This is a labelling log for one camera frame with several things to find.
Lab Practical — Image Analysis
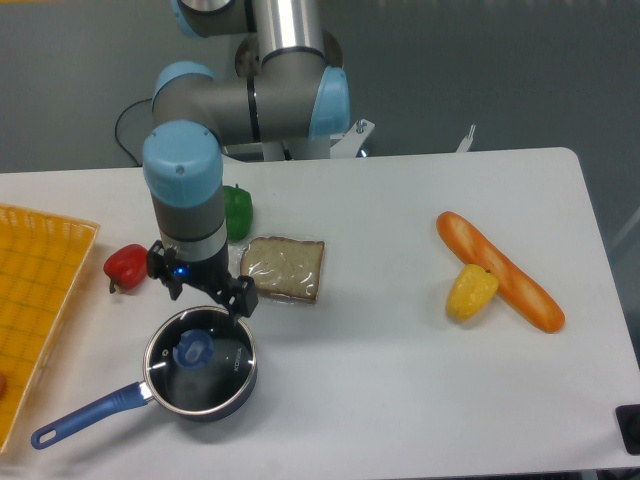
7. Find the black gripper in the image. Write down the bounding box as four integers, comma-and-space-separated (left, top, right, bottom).
146, 240, 258, 320

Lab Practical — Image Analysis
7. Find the glass lid blue knob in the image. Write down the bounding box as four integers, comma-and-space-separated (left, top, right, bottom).
143, 306, 258, 421

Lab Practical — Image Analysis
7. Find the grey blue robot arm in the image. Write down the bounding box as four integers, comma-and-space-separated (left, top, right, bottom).
142, 1, 350, 320

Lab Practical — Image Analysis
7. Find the wrapped brown bread slice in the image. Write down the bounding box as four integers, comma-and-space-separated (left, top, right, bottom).
229, 235, 325, 304

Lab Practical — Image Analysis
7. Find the green bell pepper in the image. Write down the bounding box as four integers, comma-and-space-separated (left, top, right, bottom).
223, 184, 253, 242

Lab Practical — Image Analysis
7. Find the red bell pepper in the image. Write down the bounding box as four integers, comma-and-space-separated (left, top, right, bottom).
103, 244, 147, 294

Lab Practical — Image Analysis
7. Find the yellow woven basket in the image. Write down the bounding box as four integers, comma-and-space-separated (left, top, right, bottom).
1, 204, 100, 452

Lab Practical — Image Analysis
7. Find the yellow bell pepper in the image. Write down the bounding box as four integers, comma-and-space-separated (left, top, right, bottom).
445, 264, 499, 321

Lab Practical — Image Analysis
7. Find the orange baguette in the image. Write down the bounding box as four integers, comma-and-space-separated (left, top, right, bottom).
436, 211, 565, 333

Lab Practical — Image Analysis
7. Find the black device at edge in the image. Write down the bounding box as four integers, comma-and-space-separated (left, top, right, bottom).
615, 404, 640, 455

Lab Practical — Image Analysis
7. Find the blue saucepan with handle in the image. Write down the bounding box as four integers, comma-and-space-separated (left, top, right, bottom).
30, 305, 259, 450

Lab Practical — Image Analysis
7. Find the black cable on floor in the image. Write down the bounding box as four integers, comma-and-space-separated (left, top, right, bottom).
114, 97, 154, 167

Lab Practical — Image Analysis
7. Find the white table bracket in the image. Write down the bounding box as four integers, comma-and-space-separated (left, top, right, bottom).
456, 124, 476, 153

